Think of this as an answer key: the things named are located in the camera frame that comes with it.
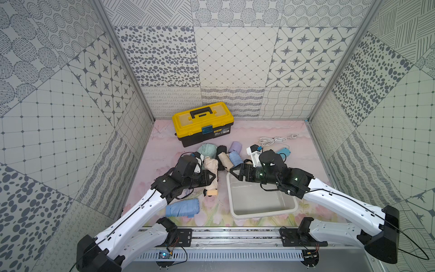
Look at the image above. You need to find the blue umbrella front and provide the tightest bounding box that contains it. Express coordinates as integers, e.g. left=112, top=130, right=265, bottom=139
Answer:
left=165, top=199, right=200, bottom=218

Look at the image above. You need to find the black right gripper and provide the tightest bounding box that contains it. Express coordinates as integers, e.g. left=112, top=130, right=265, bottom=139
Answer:
left=229, top=163, right=280, bottom=185

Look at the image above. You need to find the lavender folded umbrella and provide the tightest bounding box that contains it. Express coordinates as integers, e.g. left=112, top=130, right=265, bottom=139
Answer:
left=228, top=141, right=242, bottom=154

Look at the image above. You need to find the black folded umbrella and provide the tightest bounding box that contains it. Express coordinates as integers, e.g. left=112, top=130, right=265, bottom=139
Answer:
left=216, top=145, right=228, bottom=171

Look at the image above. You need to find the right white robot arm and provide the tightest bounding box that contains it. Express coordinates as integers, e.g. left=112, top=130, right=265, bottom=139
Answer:
left=230, top=150, right=400, bottom=264

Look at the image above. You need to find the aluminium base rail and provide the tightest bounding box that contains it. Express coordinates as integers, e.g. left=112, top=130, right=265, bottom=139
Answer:
left=98, top=226, right=361, bottom=269

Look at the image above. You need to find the mint green umbrella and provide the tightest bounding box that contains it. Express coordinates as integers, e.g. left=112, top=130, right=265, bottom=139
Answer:
left=198, top=143, right=217, bottom=159

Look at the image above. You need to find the pale blue umbrella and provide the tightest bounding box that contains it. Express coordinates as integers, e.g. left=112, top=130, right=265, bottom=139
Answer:
left=228, top=151, right=243, bottom=166

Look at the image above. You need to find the white plastic storage box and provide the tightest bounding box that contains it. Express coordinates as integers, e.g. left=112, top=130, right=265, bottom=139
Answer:
left=227, top=173, right=299, bottom=219

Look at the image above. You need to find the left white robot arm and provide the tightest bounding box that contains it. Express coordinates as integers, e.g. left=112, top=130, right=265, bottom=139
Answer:
left=72, top=152, right=216, bottom=272

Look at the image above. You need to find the white coiled cable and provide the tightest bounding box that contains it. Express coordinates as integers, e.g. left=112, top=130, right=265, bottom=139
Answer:
left=259, top=133, right=299, bottom=148

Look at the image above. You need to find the yellow black toolbox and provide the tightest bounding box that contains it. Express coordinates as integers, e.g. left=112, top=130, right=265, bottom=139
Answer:
left=172, top=102, right=234, bottom=147

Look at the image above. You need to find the teal umbrella case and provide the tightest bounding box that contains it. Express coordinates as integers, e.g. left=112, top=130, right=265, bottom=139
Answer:
left=276, top=147, right=291, bottom=159

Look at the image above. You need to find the small beige umbrella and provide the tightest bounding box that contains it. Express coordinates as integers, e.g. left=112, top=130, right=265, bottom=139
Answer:
left=217, top=153, right=234, bottom=172

